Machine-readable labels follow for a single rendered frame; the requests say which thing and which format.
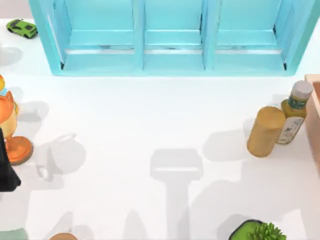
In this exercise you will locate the light blue rack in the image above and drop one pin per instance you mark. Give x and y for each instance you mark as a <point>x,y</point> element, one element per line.
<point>172,37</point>

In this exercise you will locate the yellow cylinder can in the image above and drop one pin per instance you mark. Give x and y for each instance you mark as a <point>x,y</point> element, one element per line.
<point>266,131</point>

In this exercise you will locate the yellow bottle with grey cap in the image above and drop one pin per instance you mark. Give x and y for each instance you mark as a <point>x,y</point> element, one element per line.
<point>293,112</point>

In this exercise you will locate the green plant pot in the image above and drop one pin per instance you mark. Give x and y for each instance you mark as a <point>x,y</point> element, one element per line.
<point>257,231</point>

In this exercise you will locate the orange trophy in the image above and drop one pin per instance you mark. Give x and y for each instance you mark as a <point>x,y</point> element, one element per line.
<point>10,120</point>

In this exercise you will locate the brown round object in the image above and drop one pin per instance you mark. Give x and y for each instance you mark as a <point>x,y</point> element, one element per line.
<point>62,236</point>

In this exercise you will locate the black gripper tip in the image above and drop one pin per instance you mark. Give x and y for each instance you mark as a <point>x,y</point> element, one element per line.
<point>7,172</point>

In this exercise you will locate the green toy car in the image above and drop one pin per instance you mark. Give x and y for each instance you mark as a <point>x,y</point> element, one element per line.
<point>21,28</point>

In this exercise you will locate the pale green object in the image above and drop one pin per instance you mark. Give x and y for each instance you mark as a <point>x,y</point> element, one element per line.
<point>12,235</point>

